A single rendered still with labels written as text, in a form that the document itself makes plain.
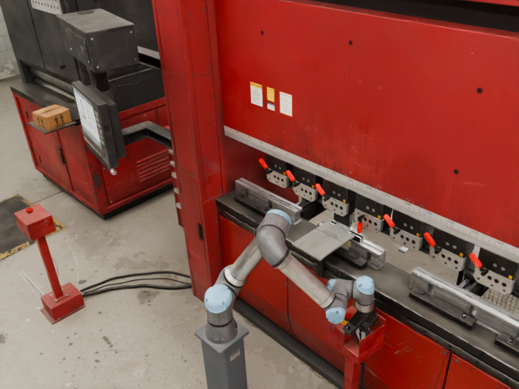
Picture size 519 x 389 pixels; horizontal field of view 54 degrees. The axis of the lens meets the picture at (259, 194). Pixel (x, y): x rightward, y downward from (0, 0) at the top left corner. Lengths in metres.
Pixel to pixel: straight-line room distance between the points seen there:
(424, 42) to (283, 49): 0.73
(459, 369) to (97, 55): 2.17
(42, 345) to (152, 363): 0.77
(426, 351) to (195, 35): 1.88
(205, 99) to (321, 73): 0.78
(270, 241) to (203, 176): 1.12
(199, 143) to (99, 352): 1.51
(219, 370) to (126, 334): 1.27
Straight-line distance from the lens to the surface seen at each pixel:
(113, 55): 2.69
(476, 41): 1.93
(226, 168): 3.11
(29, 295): 4.17
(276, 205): 2.91
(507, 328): 2.37
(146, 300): 3.82
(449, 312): 2.40
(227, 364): 2.45
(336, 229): 2.63
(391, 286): 2.52
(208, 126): 2.92
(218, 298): 2.25
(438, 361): 2.51
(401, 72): 2.09
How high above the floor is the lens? 2.52
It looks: 31 degrees down
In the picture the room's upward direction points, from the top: 3 degrees counter-clockwise
